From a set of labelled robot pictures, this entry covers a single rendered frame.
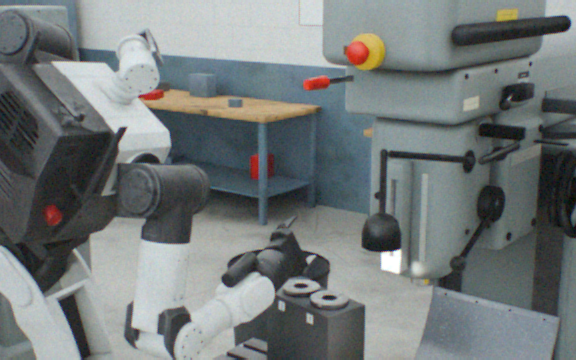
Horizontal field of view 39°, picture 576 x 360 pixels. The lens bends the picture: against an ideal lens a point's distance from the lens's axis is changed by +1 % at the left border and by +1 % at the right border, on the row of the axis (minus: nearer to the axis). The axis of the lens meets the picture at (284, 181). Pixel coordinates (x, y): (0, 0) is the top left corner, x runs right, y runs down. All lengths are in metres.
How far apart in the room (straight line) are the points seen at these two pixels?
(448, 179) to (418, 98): 0.17
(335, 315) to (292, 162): 5.41
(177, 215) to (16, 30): 0.48
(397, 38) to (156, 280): 0.59
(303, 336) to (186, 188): 0.60
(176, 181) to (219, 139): 6.32
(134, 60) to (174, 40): 6.54
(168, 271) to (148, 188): 0.16
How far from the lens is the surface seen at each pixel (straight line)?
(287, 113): 6.51
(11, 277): 1.74
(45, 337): 1.78
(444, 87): 1.46
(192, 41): 7.88
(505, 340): 2.05
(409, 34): 1.37
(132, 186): 1.44
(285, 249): 1.85
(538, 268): 2.00
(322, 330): 1.87
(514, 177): 1.72
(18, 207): 1.55
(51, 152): 1.43
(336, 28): 1.45
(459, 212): 1.57
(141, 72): 1.52
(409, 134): 1.54
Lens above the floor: 1.87
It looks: 14 degrees down
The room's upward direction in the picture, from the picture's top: straight up
